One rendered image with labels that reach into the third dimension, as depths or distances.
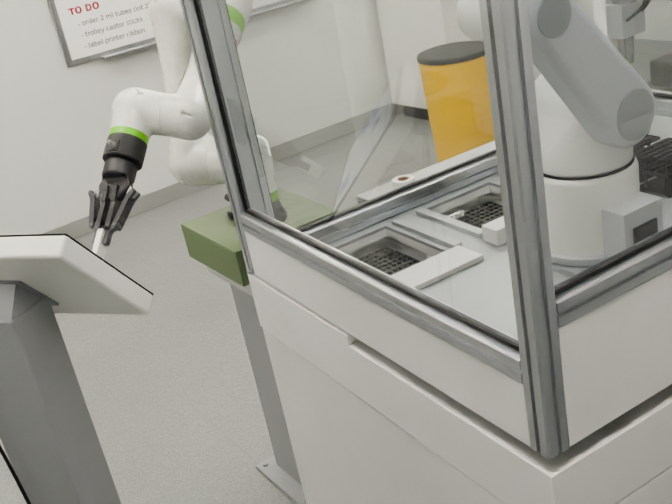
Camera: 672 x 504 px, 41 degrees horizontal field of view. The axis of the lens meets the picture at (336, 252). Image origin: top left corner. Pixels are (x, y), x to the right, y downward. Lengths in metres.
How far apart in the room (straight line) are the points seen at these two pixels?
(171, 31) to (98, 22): 2.86
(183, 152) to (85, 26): 2.89
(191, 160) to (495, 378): 1.36
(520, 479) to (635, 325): 0.28
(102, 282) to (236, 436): 1.44
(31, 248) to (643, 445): 1.13
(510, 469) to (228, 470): 1.75
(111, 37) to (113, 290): 3.59
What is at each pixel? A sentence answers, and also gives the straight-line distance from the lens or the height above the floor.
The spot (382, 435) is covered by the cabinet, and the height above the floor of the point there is 0.74.
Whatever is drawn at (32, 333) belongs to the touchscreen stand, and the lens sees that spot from 1.95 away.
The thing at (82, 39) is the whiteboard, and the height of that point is 1.07.
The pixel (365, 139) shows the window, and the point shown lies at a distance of 1.38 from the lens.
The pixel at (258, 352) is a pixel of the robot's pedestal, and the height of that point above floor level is 0.47.
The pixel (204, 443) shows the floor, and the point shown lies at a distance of 3.18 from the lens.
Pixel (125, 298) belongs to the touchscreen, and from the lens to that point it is 1.89.
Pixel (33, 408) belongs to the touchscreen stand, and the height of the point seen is 0.81.
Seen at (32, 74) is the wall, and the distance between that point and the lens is 5.23.
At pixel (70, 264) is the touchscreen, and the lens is 1.75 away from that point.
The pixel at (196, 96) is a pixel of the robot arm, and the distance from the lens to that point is 2.12.
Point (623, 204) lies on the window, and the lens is 1.25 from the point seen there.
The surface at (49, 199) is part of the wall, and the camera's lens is 5.35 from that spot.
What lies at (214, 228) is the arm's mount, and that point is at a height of 0.86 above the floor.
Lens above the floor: 1.74
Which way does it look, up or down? 24 degrees down
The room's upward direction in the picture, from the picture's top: 11 degrees counter-clockwise
